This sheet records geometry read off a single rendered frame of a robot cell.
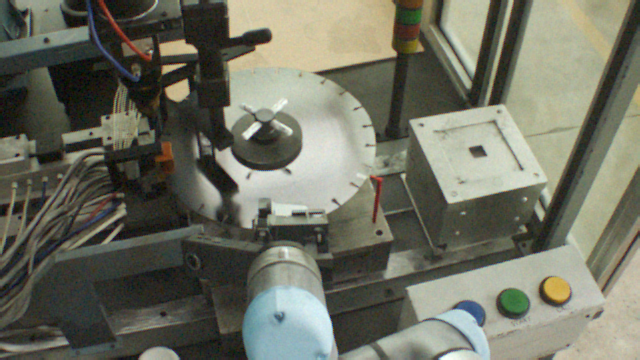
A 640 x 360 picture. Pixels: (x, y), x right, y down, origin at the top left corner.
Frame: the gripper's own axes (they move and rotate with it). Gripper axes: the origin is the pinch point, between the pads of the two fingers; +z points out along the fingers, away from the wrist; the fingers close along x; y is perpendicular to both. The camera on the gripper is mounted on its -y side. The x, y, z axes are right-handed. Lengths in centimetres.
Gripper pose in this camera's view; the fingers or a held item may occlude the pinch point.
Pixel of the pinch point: (264, 214)
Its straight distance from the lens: 92.1
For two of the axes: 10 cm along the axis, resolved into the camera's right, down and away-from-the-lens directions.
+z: -0.7, -2.7, 9.6
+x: 0.0, -9.6, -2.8
